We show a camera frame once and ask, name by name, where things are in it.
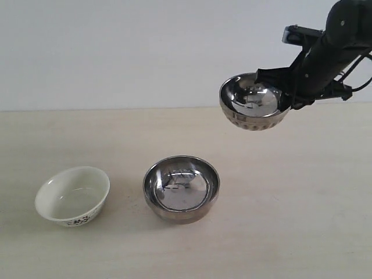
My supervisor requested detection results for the white floral ceramic bowl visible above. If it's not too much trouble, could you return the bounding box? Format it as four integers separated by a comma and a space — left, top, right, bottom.
34, 166, 110, 227

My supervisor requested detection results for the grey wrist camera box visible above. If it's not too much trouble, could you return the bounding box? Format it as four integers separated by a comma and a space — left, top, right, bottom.
282, 24, 324, 46

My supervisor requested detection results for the large smooth steel bowl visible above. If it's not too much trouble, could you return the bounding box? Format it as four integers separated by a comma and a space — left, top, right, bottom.
142, 155, 221, 225

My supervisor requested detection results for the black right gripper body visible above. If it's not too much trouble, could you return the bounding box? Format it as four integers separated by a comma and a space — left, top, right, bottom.
290, 34, 353, 100

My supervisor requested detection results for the black camera cable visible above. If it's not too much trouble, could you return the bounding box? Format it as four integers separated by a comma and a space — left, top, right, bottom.
293, 28, 372, 94

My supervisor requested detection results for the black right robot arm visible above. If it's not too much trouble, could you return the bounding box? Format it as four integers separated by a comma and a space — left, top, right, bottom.
255, 0, 371, 111

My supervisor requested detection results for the ribbed small steel bowl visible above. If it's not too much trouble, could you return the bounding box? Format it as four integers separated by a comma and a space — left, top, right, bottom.
219, 73, 291, 131

